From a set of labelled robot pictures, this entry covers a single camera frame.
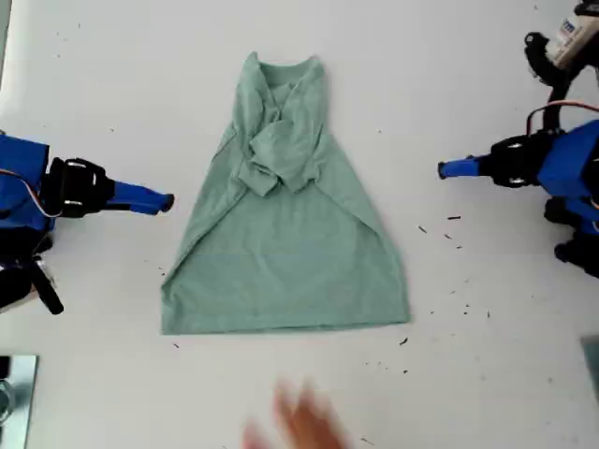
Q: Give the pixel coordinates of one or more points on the green t-shirt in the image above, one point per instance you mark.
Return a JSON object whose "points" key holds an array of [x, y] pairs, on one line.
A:
{"points": [[281, 262]]}

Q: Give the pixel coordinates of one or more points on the person's hand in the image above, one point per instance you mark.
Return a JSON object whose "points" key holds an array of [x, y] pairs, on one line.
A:
{"points": [[304, 421]]}

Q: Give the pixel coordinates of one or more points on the black clamp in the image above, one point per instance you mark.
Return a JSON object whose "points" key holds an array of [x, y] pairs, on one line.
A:
{"points": [[4, 367]]}

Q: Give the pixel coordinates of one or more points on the black camera stalk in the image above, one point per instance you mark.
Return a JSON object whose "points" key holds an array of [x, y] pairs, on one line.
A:
{"points": [[545, 70]]}

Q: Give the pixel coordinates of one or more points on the white black camera box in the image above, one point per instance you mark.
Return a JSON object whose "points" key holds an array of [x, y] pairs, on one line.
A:
{"points": [[568, 42]]}

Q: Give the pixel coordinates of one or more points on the steel post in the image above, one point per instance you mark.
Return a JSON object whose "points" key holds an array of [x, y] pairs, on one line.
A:
{"points": [[23, 397]]}

